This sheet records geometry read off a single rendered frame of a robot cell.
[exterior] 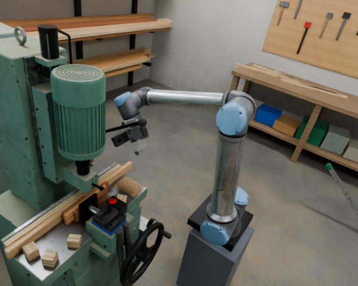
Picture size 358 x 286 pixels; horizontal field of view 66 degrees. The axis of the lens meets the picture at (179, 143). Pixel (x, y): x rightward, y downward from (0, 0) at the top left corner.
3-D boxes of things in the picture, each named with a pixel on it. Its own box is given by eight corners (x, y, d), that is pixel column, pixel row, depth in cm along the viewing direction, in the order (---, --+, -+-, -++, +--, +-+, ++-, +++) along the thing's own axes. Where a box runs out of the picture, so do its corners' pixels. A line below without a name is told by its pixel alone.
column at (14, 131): (38, 212, 128) (10, 58, 89) (8, 190, 136) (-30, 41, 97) (76, 186, 145) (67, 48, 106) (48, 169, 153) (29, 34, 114)
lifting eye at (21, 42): (25, 47, 100) (22, 28, 97) (14, 43, 102) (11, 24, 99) (29, 46, 101) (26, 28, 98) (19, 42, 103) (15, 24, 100)
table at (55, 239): (62, 308, 92) (61, 299, 89) (5, 259, 103) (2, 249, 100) (162, 204, 138) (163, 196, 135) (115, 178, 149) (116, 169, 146)
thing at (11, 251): (9, 259, 97) (7, 252, 95) (5, 256, 98) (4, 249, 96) (132, 168, 149) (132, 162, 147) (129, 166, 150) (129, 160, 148)
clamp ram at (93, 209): (92, 228, 113) (91, 213, 108) (79, 219, 116) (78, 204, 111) (107, 215, 120) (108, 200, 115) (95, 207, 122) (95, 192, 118)
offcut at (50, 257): (42, 265, 97) (40, 258, 95) (47, 256, 101) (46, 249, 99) (53, 267, 98) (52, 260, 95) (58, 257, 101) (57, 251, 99)
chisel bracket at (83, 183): (86, 197, 116) (86, 181, 111) (63, 182, 121) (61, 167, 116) (99, 188, 121) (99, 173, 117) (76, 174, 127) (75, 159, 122)
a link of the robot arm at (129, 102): (123, 93, 146) (134, 114, 148) (108, 100, 137) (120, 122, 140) (135, 87, 140) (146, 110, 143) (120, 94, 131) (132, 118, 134)
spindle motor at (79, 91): (80, 168, 99) (76, 87, 82) (48, 148, 105) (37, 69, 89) (114, 147, 112) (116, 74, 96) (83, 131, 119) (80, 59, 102)
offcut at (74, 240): (67, 247, 105) (66, 241, 103) (70, 239, 108) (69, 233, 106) (79, 248, 105) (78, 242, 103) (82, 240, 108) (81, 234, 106)
